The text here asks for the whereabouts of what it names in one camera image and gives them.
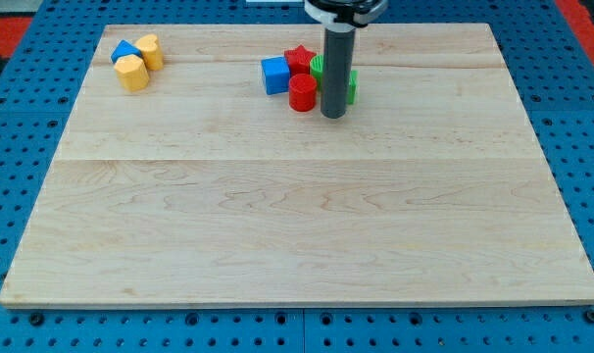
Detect green star block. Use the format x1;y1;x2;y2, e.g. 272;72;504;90
347;70;358;105

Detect red cylinder block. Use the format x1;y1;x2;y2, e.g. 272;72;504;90
288;74;318;112

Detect green cylinder block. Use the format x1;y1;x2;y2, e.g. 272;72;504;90
310;54;324;91

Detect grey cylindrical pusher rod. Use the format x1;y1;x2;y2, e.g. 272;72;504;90
321;29;355;119

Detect wooden board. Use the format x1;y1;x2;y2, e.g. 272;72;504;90
0;24;594;309

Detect yellow hexagon block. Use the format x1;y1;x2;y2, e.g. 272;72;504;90
114;54;150;91

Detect black white robot arm flange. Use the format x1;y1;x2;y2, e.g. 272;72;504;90
304;0;389;32

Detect blue cube block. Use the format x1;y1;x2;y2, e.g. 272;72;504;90
261;56;290;95

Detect blue triangle block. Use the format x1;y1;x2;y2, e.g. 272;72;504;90
110;40;142;64

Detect red star block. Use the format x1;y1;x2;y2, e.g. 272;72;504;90
283;45;317;76

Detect yellow heart block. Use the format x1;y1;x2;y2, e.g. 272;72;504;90
134;33;164;71

